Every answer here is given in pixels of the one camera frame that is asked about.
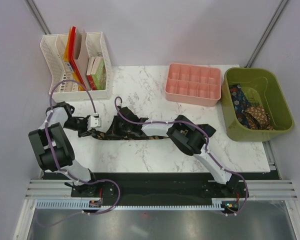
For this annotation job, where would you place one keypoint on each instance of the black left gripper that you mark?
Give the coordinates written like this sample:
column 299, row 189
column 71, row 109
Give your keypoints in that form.
column 85, row 131

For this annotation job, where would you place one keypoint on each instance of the aluminium corner post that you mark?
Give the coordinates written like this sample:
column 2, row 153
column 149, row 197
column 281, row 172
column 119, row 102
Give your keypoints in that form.
column 279, row 11
column 38, row 16

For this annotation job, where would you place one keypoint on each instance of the red book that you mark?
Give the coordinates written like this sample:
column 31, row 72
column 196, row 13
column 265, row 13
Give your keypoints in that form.
column 91, row 70

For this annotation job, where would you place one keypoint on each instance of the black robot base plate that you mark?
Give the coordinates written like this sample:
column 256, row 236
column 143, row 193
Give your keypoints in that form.
column 154, row 189

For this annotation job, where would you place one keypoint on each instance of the beige cardboard folder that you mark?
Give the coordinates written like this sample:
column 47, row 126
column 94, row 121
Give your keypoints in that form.
column 81, row 56

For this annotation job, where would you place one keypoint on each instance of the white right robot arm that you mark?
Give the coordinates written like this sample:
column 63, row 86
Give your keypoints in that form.
column 190, row 139

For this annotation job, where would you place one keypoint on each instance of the right aluminium corner post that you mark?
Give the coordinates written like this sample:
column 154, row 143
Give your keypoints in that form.
column 279, row 11

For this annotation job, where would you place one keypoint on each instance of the aluminium frame rail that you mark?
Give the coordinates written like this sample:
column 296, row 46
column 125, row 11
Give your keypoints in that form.
column 259, row 190

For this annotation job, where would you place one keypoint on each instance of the green book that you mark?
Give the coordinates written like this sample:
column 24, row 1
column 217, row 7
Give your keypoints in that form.
column 98, row 73

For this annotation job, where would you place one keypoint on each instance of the brown floral tie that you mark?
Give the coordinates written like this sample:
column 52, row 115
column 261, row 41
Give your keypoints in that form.
column 256, row 118

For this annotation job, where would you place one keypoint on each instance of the orange folder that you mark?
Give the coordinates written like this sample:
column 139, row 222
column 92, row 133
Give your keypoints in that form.
column 68, row 58

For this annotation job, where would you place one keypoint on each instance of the red folder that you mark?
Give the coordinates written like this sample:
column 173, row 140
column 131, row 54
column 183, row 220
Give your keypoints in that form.
column 79, row 56

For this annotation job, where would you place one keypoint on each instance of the navy floral tie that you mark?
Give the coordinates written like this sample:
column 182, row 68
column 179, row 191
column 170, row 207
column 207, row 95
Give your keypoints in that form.
column 240, row 104

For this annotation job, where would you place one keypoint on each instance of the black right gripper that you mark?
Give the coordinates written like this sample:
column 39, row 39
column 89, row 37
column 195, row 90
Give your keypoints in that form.
column 113, row 128

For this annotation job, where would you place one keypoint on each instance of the black gold floral tie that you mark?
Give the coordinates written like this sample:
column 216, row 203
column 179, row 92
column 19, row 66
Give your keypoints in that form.
column 111, row 135

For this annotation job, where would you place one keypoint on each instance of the white plastic file rack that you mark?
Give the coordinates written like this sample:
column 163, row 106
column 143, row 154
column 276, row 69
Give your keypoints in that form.
column 63, row 86

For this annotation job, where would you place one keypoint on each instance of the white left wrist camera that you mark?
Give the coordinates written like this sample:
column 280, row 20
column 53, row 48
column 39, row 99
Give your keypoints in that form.
column 93, row 122

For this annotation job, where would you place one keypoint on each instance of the olive green plastic bin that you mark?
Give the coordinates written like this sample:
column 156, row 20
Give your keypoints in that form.
column 261, row 88

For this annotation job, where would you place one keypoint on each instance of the pink divided organizer tray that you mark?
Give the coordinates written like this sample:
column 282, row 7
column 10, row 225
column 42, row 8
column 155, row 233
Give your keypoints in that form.
column 193, row 84

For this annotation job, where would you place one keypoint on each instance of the left aluminium corner post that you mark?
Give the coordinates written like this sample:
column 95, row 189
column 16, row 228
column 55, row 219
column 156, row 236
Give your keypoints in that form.
column 38, row 16

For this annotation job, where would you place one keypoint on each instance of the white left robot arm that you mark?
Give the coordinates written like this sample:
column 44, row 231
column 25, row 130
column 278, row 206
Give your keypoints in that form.
column 52, row 148

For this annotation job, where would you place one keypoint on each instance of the slotted cable duct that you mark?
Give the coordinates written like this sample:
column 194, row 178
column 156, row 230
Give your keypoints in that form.
column 88, row 205

